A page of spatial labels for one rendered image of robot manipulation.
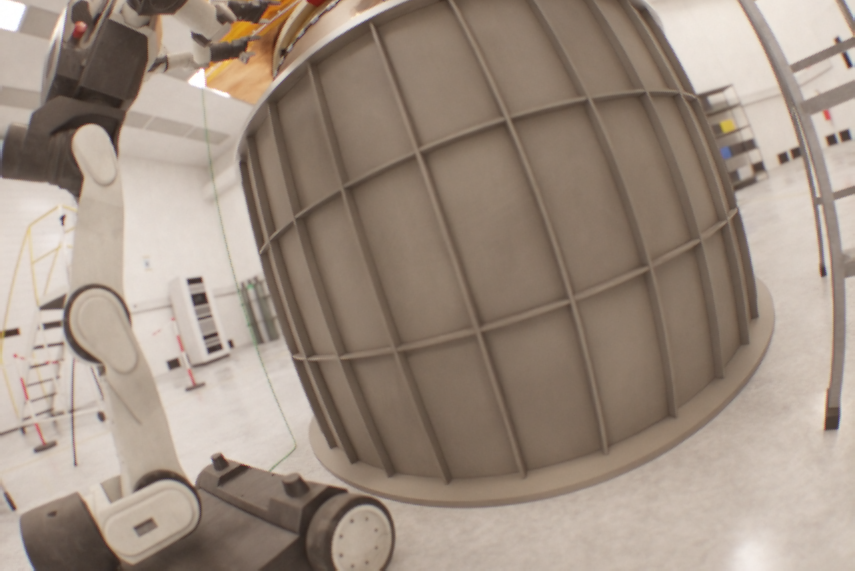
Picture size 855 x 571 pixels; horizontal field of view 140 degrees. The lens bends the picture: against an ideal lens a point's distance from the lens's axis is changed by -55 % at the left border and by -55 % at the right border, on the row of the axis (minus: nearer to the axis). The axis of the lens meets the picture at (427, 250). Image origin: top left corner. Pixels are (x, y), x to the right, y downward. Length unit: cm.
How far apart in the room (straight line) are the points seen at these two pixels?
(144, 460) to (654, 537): 88
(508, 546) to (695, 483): 37
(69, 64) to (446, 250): 92
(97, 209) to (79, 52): 36
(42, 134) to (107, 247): 28
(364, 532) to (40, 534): 60
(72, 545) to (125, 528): 12
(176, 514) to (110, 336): 33
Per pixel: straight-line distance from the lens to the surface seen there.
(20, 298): 772
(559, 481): 82
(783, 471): 79
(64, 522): 75
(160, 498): 71
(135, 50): 96
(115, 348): 68
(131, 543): 72
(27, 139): 84
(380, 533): 78
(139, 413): 72
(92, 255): 75
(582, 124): 79
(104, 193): 77
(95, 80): 89
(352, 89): 87
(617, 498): 78
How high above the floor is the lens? 55
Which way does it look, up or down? 3 degrees up
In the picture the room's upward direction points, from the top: 18 degrees counter-clockwise
